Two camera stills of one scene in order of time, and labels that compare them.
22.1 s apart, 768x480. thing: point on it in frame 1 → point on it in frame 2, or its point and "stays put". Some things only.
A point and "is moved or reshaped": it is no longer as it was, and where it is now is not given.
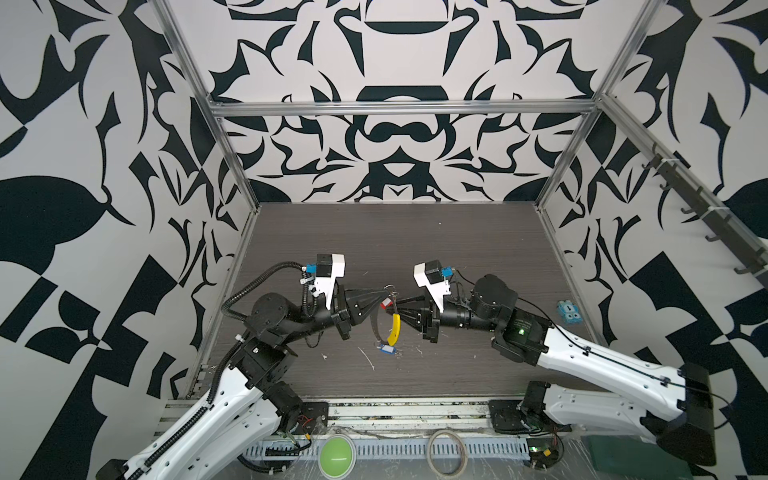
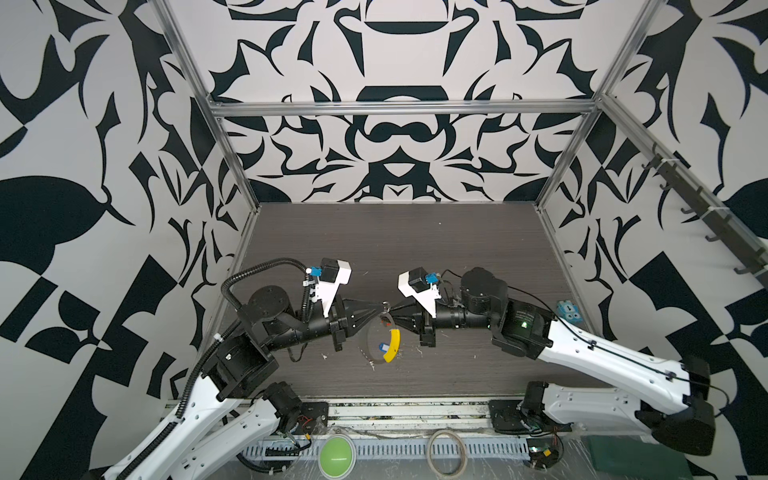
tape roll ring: x=429 y=458 stays put
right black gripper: x=430 y=323 stays put
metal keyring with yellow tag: x=396 y=323 is moved or reshaped
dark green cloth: x=634 y=458 stays put
